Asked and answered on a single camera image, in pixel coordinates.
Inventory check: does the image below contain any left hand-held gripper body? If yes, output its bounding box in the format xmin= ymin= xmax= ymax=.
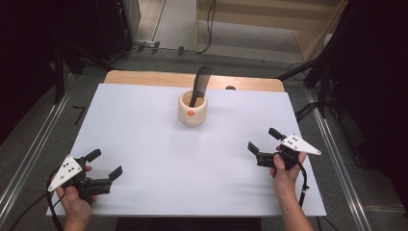
xmin=47 ymin=155 xmax=112 ymax=203

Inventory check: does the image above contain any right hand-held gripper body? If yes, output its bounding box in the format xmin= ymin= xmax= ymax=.
xmin=256 ymin=134 xmax=321 ymax=170

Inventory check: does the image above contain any cream ribbed ceramic cup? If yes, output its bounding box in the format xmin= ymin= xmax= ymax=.
xmin=178 ymin=90 xmax=209 ymax=126

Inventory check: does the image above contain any dark spatula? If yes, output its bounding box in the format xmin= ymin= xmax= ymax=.
xmin=189 ymin=65 xmax=213 ymax=109

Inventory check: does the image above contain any person's left hand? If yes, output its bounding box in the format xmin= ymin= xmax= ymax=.
xmin=56 ymin=185 xmax=97 ymax=224

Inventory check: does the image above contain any person's right hand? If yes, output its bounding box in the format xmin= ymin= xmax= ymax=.
xmin=268 ymin=152 xmax=309 ymax=196

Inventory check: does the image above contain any white table sheet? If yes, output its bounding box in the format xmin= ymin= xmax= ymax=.
xmin=46 ymin=83 xmax=327 ymax=218

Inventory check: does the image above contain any black metal stand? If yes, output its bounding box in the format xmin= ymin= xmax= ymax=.
xmin=277 ymin=47 xmax=336 ymax=119
xmin=53 ymin=39 xmax=114 ymax=104

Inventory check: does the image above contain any wooden table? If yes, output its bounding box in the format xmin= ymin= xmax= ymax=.
xmin=104 ymin=69 xmax=286 ymax=93

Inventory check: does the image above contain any wooden cabinet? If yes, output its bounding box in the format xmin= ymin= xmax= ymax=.
xmin=195 ymin=0 xmax=349 ymax=64

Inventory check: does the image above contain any black floor cable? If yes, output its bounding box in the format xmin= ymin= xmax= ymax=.
xmin=293 ymin=101 xmax=320 ymax=123

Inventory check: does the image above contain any right hand-held gripper cable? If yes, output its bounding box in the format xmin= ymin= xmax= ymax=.
xmin=296 ymin=162 xmax=311 ymax=208

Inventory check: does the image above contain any hand-held gripper cable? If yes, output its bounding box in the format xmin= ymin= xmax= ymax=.
xmin=46 ymin=169 xmax=65 ymax=231
xmin=296 ymin=162 xmax=311 ymax=208

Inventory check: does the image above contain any left hand-held gripper cable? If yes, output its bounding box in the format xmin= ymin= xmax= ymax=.
xmin=46 ymin=169 xmax=65 ymax=231

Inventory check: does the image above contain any metal floor rail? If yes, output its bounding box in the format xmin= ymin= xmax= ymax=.
xmin=0 ymin=73 xmax=75 ymax=225
xmin=304 ymin=90 xmax=373 ymax=231

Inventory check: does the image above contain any black hanging cable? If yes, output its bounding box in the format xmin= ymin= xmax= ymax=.
xmin=195 ymin=0 xmax=217 ymax=54

